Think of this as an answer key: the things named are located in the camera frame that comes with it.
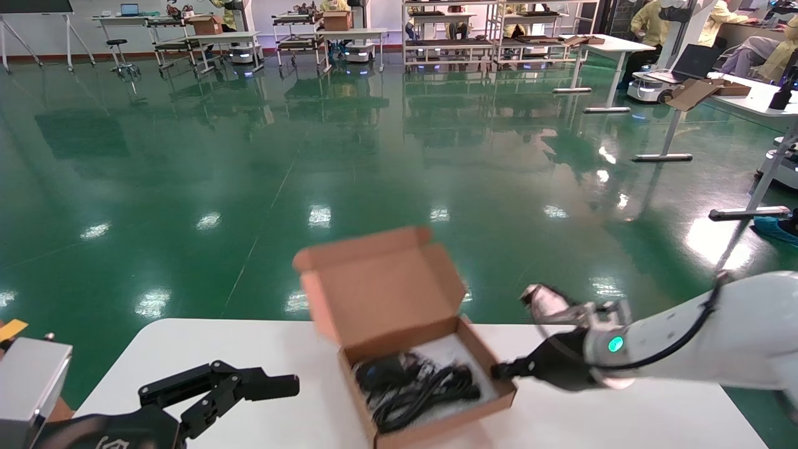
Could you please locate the seated person in yellow jacket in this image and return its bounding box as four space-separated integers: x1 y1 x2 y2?
697 0 760 49

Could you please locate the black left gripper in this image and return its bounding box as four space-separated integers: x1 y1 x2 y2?
34 360 300 449

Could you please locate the black laptop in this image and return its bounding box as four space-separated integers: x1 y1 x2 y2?
645 44 724 85

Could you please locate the white table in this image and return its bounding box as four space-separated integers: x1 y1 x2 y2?
153 31 264 77
552 34 656 113
317 28 388 74

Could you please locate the white desk with laptop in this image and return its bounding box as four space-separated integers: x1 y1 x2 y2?
92 14 164 47

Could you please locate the seated person with grey trousers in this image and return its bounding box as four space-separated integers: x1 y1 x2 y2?
720 22 798 85

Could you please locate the brown cardboard storage box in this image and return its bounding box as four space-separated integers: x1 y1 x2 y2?
293 226 518 449

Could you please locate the white robot with column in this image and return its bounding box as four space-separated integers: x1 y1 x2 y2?
625 0 718 104

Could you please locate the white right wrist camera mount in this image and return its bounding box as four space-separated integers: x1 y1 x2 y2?
519 284 632 328

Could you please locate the person with blue shoe cover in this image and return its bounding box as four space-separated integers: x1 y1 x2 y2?
752 209 798 247

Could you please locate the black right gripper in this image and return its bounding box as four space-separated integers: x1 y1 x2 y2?
491 329 602 392

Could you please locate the white printed instruction sheet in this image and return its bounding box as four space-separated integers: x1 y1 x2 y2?
424 334 499 406

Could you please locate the black cable bundle with adapter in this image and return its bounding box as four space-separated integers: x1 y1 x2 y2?
352 352 482 434

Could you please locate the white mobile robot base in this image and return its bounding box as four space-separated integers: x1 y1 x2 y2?
756 136 798 189
227 42 260 66
342 42 375 64

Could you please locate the long white desk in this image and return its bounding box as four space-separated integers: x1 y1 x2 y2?
632 72 798 221

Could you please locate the flat open cardboard box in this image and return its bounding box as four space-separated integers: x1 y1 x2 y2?
661 78 752 113

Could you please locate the metal shelving rack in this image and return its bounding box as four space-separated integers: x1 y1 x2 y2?
496 0 600 68
401 0 501 70

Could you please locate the metal cart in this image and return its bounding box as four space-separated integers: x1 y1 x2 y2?
272 12 332 74

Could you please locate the black stool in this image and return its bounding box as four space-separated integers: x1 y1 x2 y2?
105 39 142 79

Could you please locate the dark display board on stand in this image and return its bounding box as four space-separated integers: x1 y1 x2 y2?
0 0 97 75

